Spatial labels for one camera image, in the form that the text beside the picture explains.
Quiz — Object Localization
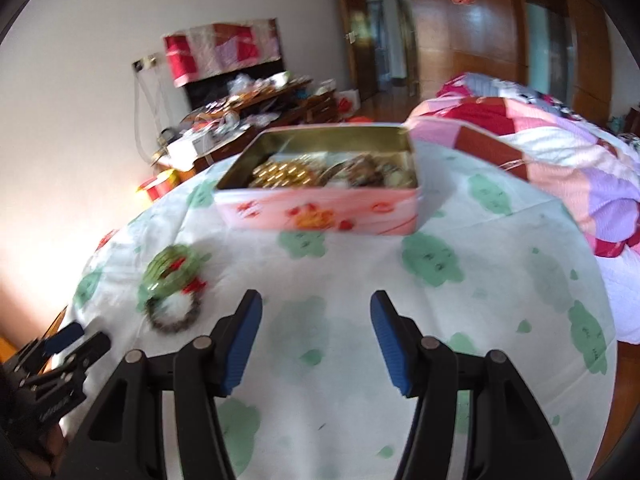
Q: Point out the patchwork quilt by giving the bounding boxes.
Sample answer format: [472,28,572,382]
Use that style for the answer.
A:
[407,72,640,259]

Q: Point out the black television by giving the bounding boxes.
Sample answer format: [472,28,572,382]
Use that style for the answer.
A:
[184,57,292,112]

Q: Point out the red and white paper bag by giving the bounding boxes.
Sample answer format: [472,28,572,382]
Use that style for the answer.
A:
[335,89,362,114]

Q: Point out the black and white pillow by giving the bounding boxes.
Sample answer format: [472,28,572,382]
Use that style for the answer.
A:
[515,86,577,117]

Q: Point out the white bed sheet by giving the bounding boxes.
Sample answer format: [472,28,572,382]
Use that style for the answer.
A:
[597,245,640,346]

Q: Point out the white box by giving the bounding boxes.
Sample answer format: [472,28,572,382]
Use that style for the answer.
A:
[166,132,212,164]

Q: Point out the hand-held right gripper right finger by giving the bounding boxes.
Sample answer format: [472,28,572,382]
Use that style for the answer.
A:
[370,290,573,480]

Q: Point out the gold bead necklace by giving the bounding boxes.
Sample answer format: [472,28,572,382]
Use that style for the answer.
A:
[249,157,322,189]

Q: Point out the hanging power cables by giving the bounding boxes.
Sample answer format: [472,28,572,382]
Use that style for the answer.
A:
[133,67,169,162]

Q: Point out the green bangle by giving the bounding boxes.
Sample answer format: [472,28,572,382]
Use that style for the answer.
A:
[140,244,211,302]

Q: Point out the wooden door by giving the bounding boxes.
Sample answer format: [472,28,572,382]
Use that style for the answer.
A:
[342,0,382,104]

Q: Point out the pink tin box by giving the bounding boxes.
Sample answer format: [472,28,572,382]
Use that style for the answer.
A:
[214,124,420,236]

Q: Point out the wooden television cabinet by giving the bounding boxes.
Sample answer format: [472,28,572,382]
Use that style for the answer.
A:
[150,86,342,182]

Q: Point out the dark bead bracelet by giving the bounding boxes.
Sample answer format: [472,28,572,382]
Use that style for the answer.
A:
[145,292,204,337]

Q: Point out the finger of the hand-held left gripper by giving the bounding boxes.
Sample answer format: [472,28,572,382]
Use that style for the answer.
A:
[41,322,85,359]
[52,331,112,387]

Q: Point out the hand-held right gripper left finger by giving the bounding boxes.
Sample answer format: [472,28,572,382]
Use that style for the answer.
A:
[60,290,263,480]

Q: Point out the red and pink cloth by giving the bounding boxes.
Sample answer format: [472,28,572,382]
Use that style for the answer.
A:
[162,17,281,89]

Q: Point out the wooden wardrobe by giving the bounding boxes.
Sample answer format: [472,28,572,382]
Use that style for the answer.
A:
[330,0,615,122]

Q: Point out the white green-print tablecloth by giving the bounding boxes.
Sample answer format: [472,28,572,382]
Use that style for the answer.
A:
[72,140,621,480]

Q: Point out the red canister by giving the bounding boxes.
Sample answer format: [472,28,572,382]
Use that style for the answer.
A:
[136,169,179,207]

